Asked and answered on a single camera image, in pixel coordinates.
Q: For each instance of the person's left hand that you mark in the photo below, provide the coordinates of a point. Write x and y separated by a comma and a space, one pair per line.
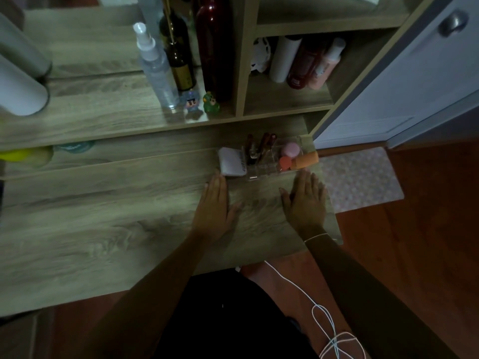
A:
215, 213

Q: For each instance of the person's right hand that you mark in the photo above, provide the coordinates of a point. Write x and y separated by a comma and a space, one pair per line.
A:
308, 214

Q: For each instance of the person's right middle finger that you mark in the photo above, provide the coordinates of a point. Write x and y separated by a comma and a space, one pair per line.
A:
306, 185

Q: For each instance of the person's left thumb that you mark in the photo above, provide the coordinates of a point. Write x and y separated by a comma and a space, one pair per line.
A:
235, 211

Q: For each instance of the person's right little finger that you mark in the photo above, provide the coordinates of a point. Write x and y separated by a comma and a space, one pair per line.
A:
323, 196

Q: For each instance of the person's right thumb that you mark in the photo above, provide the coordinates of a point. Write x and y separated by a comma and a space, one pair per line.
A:
286, 200

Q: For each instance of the person's right forearm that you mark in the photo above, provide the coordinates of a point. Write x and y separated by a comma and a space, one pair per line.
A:
366, 299

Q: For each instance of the person's left forearm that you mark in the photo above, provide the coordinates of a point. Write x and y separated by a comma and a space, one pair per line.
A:
149, 299

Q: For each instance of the orange cosmetic tube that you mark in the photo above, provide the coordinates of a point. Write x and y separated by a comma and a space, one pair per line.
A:
306, 159

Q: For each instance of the orange makeup sponge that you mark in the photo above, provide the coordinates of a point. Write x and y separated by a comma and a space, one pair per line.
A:
285, 163

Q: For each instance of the clear acrylic organizer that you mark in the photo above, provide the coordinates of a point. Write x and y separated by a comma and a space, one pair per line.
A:
267, 166

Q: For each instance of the pink round makeup puff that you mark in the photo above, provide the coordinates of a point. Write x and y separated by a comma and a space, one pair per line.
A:
290, 149

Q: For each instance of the pink patterned floor mat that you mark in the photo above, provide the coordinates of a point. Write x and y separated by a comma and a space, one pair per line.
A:
359, 179

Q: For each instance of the white compact case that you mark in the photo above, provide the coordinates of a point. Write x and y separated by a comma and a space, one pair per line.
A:
232, 162

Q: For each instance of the dark lipstick tube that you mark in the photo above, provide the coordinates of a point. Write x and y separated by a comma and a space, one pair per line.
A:
264, 145
273, 142
251, 149

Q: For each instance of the person's leg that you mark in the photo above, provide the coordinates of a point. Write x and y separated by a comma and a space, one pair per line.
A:
290, 291

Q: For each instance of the black shorts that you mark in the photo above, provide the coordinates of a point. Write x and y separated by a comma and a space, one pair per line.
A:
232, 317

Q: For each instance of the small green figurine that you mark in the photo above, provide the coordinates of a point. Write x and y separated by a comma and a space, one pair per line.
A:
209, 102

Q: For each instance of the red cosmetic bottle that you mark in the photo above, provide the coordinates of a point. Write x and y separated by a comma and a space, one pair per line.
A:
301, 69

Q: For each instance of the small blue figurine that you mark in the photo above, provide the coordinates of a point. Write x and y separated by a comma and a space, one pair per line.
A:
191, 102

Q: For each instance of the pink bottle with white cap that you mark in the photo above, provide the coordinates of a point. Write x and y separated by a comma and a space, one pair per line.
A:
323, 67

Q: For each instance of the white cylindrical tube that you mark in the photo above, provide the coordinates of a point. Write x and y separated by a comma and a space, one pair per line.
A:
284, 57

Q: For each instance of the white cabinet door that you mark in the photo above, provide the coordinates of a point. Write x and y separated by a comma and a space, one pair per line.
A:
396, 82

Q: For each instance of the white lace item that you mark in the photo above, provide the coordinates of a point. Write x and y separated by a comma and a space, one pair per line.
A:
261, 54

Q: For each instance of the dark bottle with gold label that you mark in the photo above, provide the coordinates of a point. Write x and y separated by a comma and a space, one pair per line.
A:
180, 59

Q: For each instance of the tall dark red bottle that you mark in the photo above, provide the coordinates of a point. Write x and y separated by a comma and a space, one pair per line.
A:
215, 48

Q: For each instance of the clear spray bottle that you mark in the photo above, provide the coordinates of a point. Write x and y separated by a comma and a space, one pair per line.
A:
157, 67

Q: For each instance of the wooden shelf unit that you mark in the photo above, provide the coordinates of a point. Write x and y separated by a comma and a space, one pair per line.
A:
104, 100

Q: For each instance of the teal round object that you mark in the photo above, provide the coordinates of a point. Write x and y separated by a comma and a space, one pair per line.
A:
75, 146

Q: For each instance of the round metal door knob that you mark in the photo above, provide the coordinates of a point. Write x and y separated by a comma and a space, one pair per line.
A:
452, 23

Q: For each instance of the yellow round object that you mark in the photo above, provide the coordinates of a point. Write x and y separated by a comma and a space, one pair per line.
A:
26, 156

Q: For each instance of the grey cylindrical container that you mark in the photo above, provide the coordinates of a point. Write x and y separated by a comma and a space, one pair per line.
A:
22, 44

